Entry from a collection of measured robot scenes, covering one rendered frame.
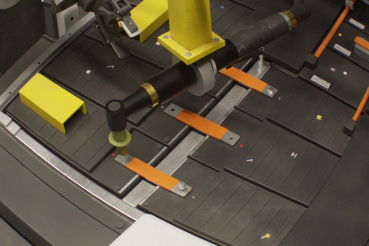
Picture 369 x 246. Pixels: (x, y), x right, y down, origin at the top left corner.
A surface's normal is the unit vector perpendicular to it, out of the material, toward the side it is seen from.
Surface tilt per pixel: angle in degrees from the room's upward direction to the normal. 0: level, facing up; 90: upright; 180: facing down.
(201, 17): 90
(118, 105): 0
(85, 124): 0
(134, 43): 0
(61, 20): 90
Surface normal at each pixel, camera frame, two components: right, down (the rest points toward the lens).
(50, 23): -0.60, 0.59
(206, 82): 0.59, 0.38
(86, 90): -0.06, -0.71
